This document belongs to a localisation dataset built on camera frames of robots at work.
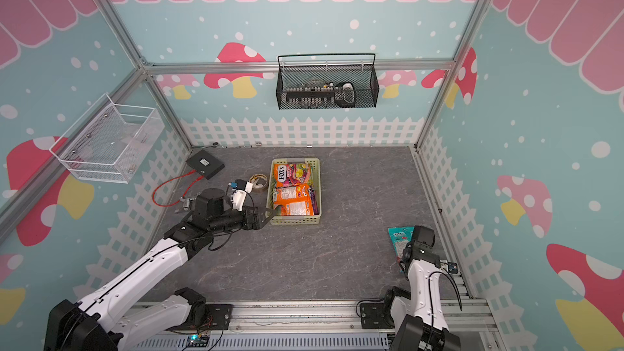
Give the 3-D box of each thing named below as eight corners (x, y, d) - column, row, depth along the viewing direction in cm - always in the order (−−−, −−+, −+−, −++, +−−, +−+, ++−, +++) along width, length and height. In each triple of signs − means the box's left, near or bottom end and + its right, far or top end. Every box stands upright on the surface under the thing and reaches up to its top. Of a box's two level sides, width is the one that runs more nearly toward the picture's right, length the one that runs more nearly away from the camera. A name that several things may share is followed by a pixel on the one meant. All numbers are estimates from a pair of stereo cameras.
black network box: (187, 164, 116) (184, 161, 115) (204, 152, 122) (203, 149, 120) (207, 180, 110) (205, 177, 108) (225, 167, 116) (223, 163, 114)
